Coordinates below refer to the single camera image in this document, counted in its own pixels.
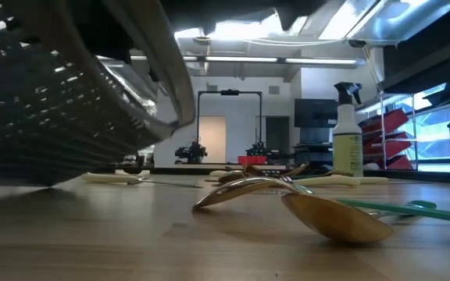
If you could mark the silver ceiling duct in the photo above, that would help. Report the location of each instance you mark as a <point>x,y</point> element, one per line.
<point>404,23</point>

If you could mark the black workstation robot arm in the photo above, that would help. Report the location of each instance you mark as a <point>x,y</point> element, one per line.
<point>190,153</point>
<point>257,149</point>

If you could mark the black gantry frame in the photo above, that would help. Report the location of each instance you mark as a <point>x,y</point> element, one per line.
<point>229,92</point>

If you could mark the fluorescent light strip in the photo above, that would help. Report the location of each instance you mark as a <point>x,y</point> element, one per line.
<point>318,61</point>
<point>190,58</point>
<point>240,59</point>

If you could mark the grey mesh cutlery basket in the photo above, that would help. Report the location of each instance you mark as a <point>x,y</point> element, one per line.
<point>33,117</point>

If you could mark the red storage bin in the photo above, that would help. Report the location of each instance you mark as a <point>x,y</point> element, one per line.
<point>398,163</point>
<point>389,121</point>
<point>393,146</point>

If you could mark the metal shelf rack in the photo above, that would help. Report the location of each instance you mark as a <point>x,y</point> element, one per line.
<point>382,129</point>

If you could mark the white spray bottle black trigger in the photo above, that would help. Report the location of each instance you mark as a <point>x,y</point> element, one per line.
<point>348,148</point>

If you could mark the red box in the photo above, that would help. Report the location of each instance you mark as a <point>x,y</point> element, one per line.
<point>251,160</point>

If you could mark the black monitor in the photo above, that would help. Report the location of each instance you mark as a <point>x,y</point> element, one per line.
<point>315,113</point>

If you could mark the black desk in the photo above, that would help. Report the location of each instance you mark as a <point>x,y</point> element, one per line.
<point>313,154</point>

